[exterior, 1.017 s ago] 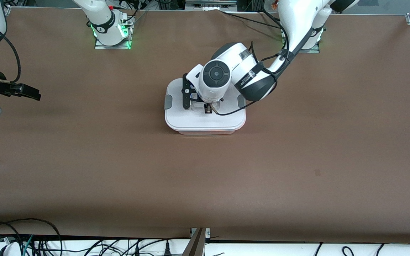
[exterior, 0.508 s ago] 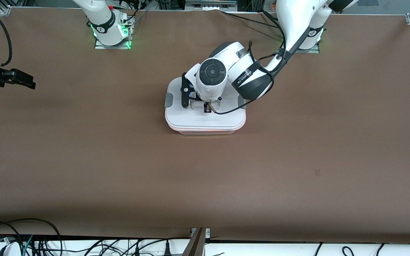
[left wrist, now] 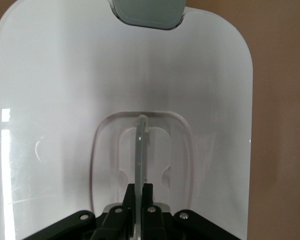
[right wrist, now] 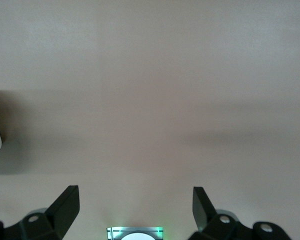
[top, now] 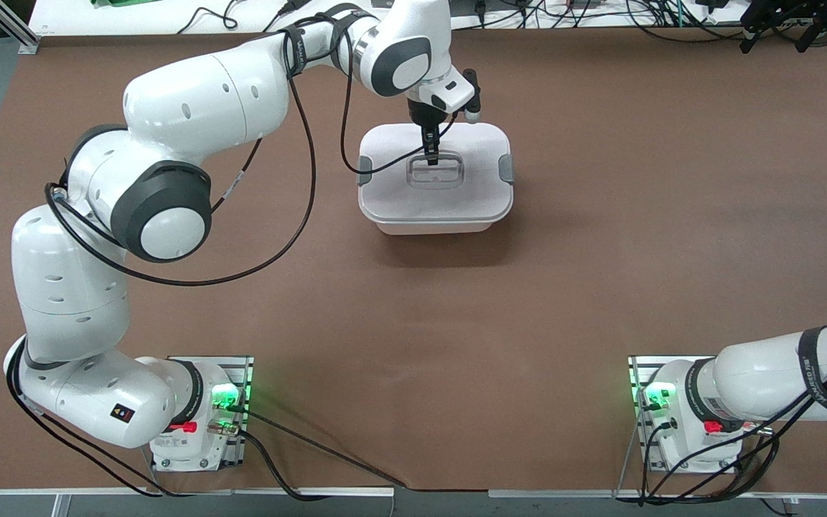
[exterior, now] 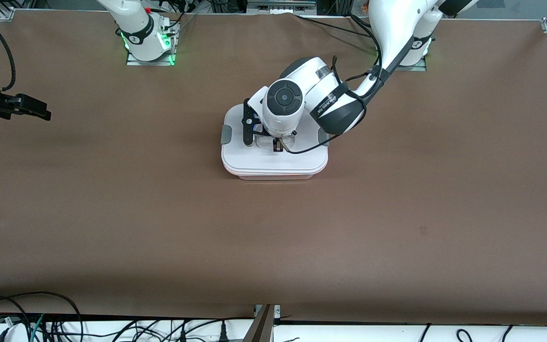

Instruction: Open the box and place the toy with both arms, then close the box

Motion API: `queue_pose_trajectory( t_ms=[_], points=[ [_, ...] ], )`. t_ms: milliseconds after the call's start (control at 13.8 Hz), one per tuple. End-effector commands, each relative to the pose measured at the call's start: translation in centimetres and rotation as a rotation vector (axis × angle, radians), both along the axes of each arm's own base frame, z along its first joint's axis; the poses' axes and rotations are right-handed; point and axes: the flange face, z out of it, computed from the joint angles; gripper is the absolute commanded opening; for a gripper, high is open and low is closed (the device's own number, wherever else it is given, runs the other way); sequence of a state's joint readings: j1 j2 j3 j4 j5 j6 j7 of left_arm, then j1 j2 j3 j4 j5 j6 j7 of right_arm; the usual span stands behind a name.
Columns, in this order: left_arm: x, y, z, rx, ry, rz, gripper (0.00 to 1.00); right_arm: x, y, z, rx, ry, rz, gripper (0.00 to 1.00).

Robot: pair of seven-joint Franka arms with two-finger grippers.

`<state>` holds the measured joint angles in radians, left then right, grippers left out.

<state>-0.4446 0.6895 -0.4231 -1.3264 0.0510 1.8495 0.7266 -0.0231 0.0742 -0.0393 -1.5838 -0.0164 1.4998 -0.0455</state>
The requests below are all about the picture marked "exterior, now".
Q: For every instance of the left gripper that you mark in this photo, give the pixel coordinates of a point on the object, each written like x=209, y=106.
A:
x=278, y=145

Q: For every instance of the white box lid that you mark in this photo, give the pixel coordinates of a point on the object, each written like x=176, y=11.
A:
x=273, y=161

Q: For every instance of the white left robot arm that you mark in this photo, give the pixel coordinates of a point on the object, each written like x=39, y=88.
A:
x=397, y=28

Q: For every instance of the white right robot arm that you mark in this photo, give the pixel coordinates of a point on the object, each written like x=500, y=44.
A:
x=136, y=28

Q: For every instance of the pink plastic box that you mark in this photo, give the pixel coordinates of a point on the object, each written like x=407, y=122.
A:
x=276, y=176

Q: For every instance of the black power plug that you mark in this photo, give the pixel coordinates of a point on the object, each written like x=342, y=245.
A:
x=223, y=332

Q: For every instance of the white shelf board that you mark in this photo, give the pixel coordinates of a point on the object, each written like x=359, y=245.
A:
x=349, y=335

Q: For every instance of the small aluminium corner bracket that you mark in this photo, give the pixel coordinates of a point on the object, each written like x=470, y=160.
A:
x=5, y=14

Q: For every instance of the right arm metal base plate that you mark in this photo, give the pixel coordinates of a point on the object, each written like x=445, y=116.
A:
x=152, y=59

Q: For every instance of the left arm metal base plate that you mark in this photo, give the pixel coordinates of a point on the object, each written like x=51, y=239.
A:
x=411, y=68

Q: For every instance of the small metal bracket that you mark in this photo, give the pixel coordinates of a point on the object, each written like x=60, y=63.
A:
x=277, y=309

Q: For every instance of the aluminium frame profile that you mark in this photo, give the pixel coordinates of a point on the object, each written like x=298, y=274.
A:
x=261, y=327

